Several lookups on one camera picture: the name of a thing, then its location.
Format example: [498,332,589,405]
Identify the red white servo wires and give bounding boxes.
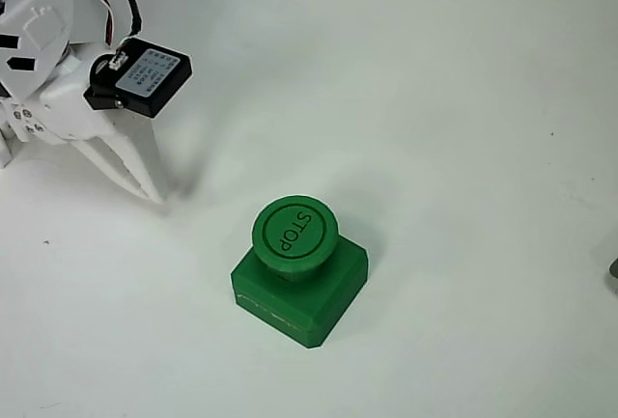
[58,0,118,47]

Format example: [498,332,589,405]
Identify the black camera module box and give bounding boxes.
[82,37,193,119]

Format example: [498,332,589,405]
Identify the green stop push button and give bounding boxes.
[229,194,371,350]

